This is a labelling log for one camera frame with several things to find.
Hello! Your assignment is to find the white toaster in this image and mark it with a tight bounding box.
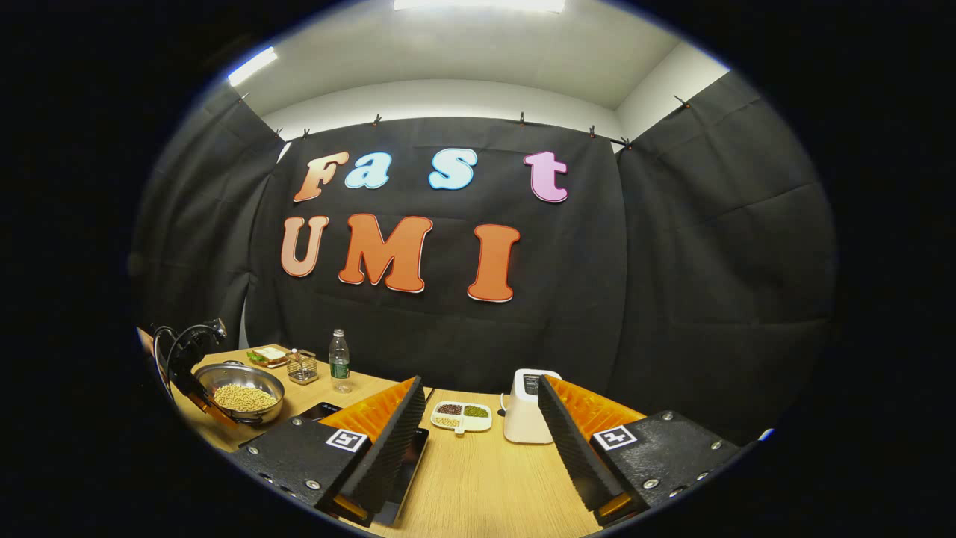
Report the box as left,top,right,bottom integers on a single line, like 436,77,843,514
503,368,563,445

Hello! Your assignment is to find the black induction cooktop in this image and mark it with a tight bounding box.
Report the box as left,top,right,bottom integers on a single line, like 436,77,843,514
299,401,431,528

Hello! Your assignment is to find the white divided bean dish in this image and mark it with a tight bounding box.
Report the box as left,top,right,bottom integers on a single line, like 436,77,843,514
430,400,494,436

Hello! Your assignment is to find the stainless steel pot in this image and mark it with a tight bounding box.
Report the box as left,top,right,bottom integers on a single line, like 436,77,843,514
192,359,287,427

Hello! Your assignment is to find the row of small cloth clips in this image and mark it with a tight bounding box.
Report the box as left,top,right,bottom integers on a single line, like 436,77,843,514
238,91,692,152

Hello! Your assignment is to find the large ceiling light panel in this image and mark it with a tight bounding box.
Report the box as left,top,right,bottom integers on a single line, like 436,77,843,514
393,0,567,14

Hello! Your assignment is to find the pile of yellow soybeans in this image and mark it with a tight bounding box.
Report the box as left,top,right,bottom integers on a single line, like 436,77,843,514
214,383,279,413

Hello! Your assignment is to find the black backdrop cloth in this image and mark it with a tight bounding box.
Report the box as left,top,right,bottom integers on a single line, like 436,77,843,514
131,71,837,449

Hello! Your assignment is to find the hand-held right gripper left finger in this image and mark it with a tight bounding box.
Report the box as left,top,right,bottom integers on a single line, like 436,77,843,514
228,375,426,528

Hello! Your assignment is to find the narrow ceiling light panel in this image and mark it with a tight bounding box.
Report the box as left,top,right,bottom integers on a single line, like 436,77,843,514
227,46,279,87

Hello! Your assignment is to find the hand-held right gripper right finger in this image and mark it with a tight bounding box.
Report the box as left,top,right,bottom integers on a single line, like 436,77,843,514
538,374,748,528

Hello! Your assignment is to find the clear plastic water bottle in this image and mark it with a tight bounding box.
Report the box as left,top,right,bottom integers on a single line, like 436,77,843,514
328,328,353,395

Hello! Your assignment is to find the sandwich on white plate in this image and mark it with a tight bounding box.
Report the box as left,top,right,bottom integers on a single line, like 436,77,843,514
246,344,291,369

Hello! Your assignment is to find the metal wire basket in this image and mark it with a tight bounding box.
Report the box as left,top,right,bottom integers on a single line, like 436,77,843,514
286,347,320,386

